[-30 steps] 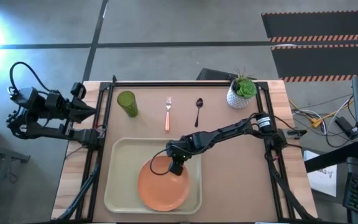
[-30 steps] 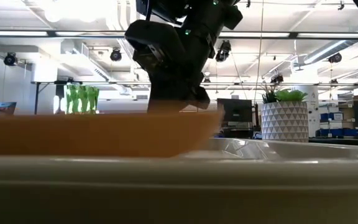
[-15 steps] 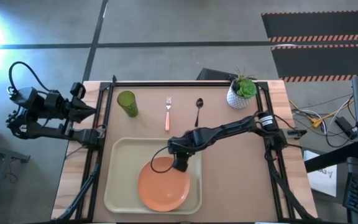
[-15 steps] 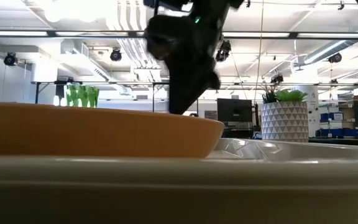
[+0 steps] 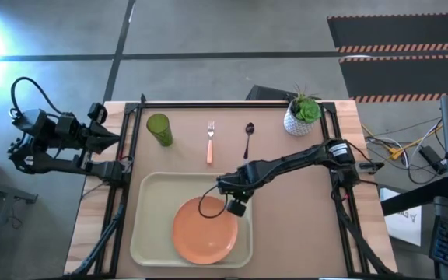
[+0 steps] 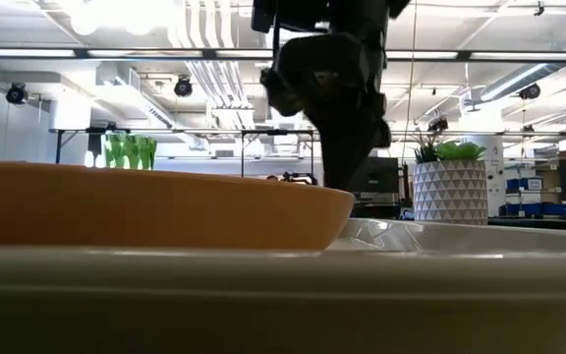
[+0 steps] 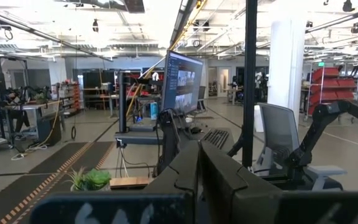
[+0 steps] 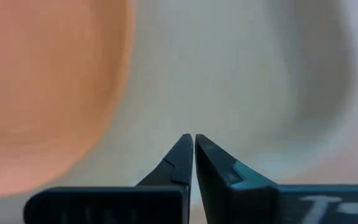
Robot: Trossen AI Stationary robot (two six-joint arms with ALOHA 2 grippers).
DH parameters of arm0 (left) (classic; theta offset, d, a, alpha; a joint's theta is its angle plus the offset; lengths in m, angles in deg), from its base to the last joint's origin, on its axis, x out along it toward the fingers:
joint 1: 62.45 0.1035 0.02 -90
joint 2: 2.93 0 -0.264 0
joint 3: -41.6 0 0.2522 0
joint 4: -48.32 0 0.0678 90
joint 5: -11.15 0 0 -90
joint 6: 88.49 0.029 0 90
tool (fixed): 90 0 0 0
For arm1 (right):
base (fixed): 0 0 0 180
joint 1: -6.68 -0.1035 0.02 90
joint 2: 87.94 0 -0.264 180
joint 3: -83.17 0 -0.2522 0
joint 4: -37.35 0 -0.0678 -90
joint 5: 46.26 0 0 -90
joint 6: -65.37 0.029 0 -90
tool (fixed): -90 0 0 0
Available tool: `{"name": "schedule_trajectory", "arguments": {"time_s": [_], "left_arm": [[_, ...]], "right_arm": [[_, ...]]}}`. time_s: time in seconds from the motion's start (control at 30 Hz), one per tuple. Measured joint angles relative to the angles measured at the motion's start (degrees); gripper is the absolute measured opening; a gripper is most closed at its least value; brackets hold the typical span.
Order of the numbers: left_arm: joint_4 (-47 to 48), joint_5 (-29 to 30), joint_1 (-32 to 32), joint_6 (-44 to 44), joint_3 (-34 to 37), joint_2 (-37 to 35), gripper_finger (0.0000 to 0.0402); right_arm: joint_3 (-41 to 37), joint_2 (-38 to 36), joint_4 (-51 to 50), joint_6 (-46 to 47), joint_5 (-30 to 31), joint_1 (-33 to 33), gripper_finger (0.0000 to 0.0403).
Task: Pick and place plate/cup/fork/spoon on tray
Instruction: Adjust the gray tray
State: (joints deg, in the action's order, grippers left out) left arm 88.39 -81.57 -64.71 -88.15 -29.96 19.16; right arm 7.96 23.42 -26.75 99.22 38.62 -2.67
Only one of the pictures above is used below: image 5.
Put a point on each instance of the black mat orange striped edges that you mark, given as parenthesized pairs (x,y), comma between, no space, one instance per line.
(407,75)
(395,31)

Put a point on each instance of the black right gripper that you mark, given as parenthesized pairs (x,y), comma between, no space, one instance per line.
(235,180)

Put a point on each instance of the black box behind table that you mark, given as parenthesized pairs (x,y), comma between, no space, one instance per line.
(264,93)

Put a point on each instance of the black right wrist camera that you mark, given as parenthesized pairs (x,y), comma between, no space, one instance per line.
(236,208)

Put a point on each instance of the black aluminium table frame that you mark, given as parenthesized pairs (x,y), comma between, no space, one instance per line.
(232,105)

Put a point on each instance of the beige plastic tray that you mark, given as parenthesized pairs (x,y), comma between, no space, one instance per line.
(154,218)

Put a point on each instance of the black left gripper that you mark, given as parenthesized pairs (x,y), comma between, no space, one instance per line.
(72,132)

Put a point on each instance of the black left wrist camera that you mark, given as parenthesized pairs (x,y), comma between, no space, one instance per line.
(97,113)

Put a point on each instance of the black desk bar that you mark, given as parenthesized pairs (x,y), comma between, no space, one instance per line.
(414,196)

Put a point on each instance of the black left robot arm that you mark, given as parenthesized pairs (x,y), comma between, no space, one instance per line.
(45,164)

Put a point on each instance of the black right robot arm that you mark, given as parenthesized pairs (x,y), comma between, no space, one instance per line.
(294,157)

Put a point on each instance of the black clamp on table edge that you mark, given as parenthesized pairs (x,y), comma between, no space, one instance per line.
(372,166)

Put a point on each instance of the black power adapter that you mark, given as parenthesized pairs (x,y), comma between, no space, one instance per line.
(432,158)

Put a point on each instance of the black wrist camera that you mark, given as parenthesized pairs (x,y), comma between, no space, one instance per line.
(97,113)
(236,208)

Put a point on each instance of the succulent in white pot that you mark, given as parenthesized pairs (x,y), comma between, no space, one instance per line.
(299,118)

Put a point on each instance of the grey metal stand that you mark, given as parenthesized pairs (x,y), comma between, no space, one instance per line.
(2,190)

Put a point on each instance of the brown table mat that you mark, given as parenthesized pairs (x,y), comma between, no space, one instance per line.
(286,218)

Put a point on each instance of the white paper sheet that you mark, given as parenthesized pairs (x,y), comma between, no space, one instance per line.
(403,225)

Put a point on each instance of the green translucent plastic cup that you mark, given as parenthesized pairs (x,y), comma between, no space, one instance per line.
(161,130)

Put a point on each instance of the black metal spoon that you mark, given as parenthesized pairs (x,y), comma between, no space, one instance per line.
(249,128)

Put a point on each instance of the orange plastic plate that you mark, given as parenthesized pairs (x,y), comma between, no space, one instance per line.
(204,237)

